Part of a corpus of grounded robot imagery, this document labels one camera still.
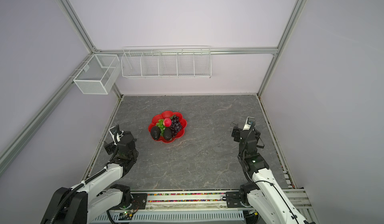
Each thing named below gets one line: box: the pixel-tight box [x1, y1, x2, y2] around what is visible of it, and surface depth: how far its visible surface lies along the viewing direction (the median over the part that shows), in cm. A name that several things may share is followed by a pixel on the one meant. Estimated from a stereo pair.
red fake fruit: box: [163, 117, 172, 128], surface depth 96 cm
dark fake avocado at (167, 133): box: [163, 127, 172, 141], surface depth 94 cm
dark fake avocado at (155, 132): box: [150, 126, 161, 141], surface depth 93 cm
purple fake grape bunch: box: [170, 115, 182, 137], surface depth 98 cm
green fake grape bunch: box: [156, 118, 166, 137], surface depth 98 cm
